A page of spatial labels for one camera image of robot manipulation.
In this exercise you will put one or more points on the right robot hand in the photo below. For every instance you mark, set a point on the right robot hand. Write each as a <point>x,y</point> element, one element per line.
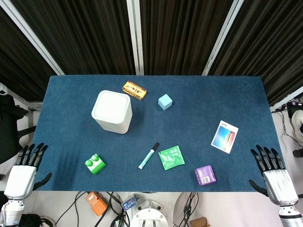
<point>280,186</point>

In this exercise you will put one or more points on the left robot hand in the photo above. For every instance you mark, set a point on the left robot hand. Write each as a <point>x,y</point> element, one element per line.
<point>20,180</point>

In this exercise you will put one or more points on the green toy building block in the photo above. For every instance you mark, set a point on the green toy building block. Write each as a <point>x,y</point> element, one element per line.
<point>94,164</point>

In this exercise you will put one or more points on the white plastic bin lid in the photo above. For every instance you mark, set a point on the white plastic bin lid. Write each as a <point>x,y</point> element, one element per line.
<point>112,104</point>

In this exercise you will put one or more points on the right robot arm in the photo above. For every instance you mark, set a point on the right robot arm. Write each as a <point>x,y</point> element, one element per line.
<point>290,216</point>

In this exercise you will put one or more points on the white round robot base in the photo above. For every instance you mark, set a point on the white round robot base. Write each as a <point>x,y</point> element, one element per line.
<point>149,215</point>

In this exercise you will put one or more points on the white plastic trash bin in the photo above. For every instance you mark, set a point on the white plastic trash bin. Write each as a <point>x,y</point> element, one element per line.
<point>113,125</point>

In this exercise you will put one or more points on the black office chair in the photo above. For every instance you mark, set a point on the black office chair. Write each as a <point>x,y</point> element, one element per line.
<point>9,127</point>

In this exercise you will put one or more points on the white shoe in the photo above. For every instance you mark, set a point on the white shoe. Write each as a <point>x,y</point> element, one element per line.
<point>297,121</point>

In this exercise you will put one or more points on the white photo card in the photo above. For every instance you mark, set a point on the white photo card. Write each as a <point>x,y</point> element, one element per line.
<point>224,137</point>

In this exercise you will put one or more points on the purple small box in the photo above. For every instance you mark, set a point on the purple small box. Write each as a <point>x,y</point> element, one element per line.
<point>205,175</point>

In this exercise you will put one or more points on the orange device on floor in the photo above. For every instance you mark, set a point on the orange device on floor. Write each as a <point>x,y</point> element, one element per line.
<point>96,203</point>

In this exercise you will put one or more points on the black device with purple dot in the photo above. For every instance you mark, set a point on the black device with purple dot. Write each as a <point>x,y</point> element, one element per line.
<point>294,106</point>

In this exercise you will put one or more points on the brown cardboard box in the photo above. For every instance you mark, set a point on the brown cardboard box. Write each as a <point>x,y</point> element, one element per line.
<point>199,222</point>

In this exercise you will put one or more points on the small blue printed box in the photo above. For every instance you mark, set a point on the small blue printed box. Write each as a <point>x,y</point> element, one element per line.
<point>129,203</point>

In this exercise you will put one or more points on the green foil packet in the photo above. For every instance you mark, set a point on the green foil packet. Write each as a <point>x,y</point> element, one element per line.
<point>171,158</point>

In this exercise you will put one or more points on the blue tablecloth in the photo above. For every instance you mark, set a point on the blue tablecloth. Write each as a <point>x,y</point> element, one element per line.
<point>189,118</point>

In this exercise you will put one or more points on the black pleated curtain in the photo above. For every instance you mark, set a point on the black pleated curtain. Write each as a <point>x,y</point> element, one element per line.
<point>180,35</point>
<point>82,35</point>
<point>14,66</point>
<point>267,42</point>

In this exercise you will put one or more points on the teal marker pen black cap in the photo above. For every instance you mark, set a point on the teal marker pen black cap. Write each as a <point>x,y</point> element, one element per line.
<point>148,156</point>

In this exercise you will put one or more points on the light blue cube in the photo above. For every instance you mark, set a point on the light blue cube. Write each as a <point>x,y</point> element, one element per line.
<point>165,102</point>

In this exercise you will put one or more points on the orange patterned small box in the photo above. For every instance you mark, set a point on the orange patterned small box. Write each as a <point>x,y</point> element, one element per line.
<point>134,90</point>

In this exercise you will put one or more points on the white metal frame post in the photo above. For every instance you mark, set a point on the white metal frame post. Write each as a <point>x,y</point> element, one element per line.
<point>135,35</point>
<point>30,35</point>
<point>287,98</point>
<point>221,35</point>

